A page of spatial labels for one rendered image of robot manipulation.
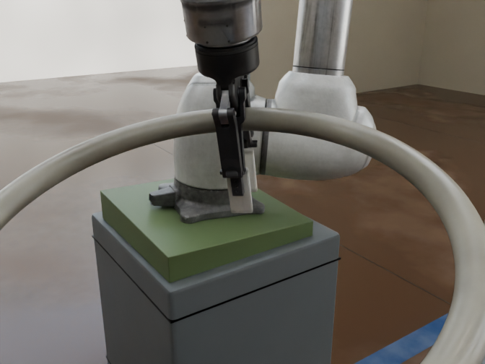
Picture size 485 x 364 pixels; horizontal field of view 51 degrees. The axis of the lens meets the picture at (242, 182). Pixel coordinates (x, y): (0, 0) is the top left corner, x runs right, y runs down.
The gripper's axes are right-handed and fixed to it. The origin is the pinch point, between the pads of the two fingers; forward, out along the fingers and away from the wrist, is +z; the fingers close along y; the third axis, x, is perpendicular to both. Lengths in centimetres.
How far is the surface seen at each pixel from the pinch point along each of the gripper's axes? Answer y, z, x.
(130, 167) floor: -259, 158, -141
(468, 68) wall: -627, 235, 190
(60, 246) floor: -133, 129, -130
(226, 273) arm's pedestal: -7.8, 24.8, -6.4
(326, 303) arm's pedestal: -21, 45, 11
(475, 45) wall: -629, 205, 197
